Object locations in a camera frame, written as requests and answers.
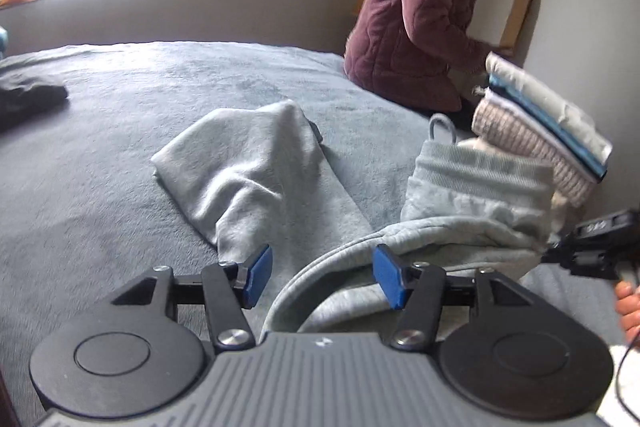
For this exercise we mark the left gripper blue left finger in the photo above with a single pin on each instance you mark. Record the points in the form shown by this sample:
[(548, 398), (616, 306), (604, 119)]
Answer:
[(230, 288)]

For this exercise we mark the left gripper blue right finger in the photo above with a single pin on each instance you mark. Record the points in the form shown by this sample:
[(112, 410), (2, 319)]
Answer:
[(416, 291)]

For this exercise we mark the grey sweatpants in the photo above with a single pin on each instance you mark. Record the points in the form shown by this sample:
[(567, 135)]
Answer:
[(248, 178)]

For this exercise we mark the operator right hand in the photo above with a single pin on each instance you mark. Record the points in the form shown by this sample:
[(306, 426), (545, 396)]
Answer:
[(628, 309)]

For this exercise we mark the folded pink tweed garment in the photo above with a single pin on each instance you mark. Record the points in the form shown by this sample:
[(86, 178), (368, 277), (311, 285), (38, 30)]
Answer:
[(502, 125)]

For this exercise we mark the folded white top garment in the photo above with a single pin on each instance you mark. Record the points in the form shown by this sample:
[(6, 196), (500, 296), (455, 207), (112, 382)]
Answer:
[(550, 106)]

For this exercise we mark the folded blue garment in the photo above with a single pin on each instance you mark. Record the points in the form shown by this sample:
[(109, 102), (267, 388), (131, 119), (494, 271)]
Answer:
[(550, 126)]

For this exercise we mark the white fleece sleeve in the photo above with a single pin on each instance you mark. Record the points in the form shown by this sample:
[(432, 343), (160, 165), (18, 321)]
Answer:
[(620, 406)]

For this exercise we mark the person in maroon jacket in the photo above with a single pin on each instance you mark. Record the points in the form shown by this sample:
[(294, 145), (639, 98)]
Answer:
[(403, 51)]

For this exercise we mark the black garment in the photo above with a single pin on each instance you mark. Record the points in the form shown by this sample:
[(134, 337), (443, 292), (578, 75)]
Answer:
[(25, 96)]

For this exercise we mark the cardboard strip on wall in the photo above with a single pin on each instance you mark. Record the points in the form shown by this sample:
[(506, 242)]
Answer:
[(514, 23)]

